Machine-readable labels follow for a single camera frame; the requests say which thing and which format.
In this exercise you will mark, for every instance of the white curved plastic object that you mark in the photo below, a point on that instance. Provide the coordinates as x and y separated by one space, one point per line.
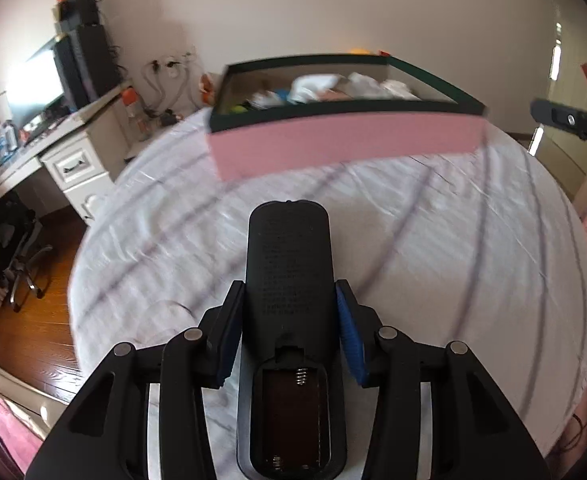
316 86

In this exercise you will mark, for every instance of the pink cardboard box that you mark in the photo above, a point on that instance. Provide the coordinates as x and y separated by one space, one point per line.
348 140

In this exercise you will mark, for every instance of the black box with round dial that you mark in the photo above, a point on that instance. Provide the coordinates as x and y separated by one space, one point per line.
78 10

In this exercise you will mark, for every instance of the black office chair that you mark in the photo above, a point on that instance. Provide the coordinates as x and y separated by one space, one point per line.
13 245

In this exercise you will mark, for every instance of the white wall socket panel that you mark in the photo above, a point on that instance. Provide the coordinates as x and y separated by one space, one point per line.
178 65

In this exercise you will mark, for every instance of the black computer monitor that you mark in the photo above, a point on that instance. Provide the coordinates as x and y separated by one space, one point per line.
35 85

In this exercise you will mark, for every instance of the white desk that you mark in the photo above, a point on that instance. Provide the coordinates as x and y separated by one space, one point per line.
78 170

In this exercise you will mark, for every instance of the small black handheld device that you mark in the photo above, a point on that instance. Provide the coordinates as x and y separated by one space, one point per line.
168 117

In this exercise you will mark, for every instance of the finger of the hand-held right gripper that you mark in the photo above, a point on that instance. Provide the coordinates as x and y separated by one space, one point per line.
571 120

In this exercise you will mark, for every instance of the yellow highlighter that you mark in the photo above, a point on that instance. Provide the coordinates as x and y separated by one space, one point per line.
239 107

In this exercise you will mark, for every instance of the small blue object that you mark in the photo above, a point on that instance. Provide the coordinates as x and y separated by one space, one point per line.
281 96

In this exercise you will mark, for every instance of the white door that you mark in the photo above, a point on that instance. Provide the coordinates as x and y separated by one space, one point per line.
568 50

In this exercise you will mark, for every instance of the striped bed sheet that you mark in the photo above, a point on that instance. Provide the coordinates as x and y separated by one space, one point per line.
423 235

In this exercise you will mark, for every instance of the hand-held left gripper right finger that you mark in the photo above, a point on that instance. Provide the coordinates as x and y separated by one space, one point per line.
351 345

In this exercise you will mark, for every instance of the orange figurine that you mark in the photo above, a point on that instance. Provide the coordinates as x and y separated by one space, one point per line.
207 87

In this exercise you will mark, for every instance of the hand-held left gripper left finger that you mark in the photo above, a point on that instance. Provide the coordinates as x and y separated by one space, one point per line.
226 360

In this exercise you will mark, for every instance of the water bottle with orange cap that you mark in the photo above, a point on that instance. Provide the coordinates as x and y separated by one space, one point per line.
134 110

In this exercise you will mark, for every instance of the black computer tower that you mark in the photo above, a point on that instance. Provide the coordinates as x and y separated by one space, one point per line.
85 65

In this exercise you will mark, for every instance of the white charger block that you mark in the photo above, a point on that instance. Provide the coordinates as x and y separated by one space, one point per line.
381 85

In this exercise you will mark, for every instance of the blue white box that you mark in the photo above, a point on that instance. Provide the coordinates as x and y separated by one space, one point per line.
5 136

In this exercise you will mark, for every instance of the black remote control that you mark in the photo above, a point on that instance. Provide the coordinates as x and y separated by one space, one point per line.
288 260

